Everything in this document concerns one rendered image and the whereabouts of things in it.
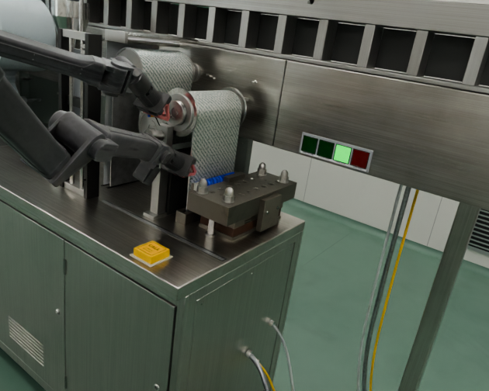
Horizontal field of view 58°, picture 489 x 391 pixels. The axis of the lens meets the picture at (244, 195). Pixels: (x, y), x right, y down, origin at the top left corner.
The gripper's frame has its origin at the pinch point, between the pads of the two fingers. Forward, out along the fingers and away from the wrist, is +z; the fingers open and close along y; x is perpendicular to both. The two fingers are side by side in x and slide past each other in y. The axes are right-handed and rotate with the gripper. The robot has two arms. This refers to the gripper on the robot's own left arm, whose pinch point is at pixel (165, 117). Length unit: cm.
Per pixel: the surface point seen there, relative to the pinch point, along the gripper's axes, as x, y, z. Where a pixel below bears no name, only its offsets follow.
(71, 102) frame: -6.9, -36.1, -1.7
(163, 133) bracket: -3.8, -0.2, 3.3
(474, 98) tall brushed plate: 38, 77, 9
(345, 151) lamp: 20, 47, 26
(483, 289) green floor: 60, 114, 255
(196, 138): -0.1, 8.7, 7.3
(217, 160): 0.5, 10.0, 22.2
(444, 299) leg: -3, 90, 63
